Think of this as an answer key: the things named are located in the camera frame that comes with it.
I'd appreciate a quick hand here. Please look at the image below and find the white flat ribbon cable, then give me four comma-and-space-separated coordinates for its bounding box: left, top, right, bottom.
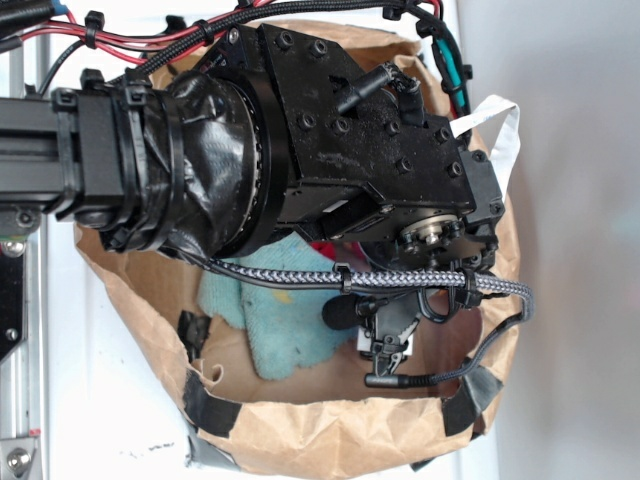
449, 93, 522, 191

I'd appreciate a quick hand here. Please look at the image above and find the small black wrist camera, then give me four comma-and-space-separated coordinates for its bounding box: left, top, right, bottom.
322, 294, 421, 388

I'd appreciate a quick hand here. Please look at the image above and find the red and black wire bundle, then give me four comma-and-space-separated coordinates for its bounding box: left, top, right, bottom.
0, 0, 474, 116

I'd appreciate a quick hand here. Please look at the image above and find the light blue towel cloth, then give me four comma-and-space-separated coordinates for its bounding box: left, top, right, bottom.
197, 234, 356, 380

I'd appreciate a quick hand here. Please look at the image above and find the brown paper bag bin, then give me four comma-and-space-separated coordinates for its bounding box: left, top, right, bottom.
76, 21, 519, 479

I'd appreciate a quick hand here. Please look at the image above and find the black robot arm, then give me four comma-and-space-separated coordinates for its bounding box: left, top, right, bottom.
1, 24, 504, 272

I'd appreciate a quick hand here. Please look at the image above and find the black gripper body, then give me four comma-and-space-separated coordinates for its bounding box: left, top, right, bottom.
197, 24, 504, 272

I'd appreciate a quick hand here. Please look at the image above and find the grey braided cable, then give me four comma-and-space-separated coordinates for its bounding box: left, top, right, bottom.
199, 252, 536, 391

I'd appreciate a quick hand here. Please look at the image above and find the small red object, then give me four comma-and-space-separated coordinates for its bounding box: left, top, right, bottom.
310, 242, 351, 261

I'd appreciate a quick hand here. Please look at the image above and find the black metal bracket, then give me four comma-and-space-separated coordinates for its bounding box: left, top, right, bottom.
0, 254, 25, 361

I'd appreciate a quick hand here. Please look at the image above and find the aluminium frame rail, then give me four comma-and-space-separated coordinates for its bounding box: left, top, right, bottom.
0, 29, 51, 480

